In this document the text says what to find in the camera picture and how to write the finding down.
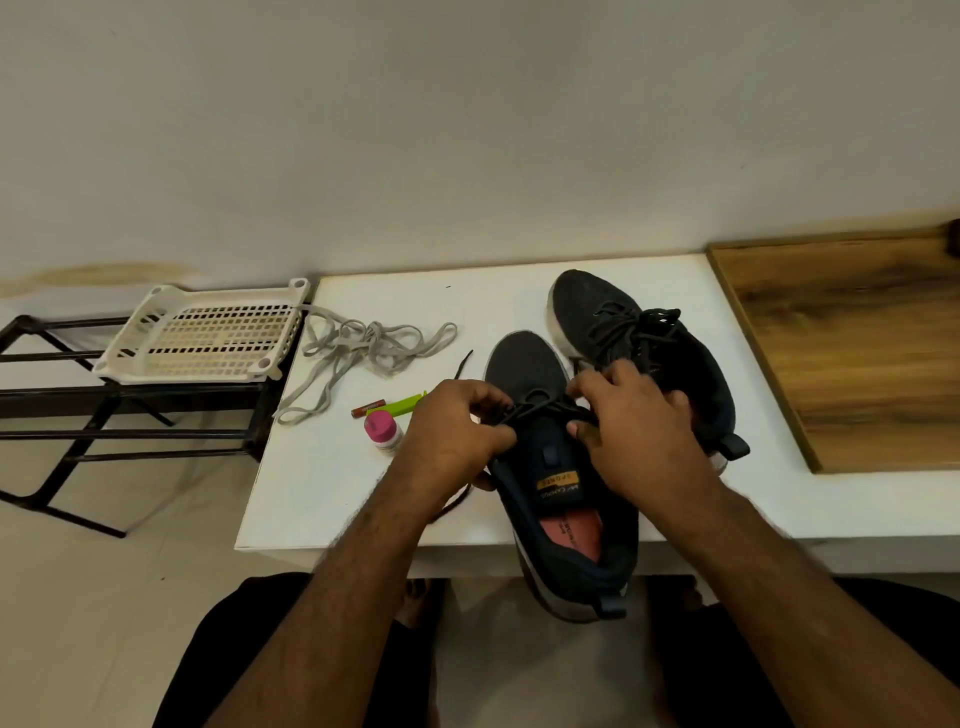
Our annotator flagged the person's left hand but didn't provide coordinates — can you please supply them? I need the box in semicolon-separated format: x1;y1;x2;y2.
379;378;521;521

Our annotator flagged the person's right hand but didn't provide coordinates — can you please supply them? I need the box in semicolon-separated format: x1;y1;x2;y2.
565;358;731;528

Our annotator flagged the grey shoelaces bundle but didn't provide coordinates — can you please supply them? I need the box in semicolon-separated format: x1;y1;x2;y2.
274;306;461;428

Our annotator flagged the dark sneaker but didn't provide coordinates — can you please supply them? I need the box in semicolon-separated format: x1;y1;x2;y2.
546;267;753;476
483;330;642;624

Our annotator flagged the person's left forearm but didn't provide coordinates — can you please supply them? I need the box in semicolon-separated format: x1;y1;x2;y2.
202;480;452;728

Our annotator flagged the person's right forearm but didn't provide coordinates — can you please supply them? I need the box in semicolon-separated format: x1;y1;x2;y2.
660;480;960;728

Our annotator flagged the person's bare foot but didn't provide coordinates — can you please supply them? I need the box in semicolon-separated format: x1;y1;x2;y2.
394;579;449;635

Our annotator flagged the green marker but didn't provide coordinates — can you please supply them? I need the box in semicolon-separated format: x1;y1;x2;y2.
375;390;429;419

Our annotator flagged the pink capped white bottle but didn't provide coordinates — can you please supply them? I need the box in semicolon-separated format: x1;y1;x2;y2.
363;408;404;450

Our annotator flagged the wooden board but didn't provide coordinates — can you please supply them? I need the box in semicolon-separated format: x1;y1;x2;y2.
705;226;960;477

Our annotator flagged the white perforated plastic tray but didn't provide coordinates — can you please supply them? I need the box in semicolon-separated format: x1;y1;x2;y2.
91;276;314;387

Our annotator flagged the black metal rack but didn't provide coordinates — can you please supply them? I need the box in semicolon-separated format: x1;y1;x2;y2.
0;307;309;540

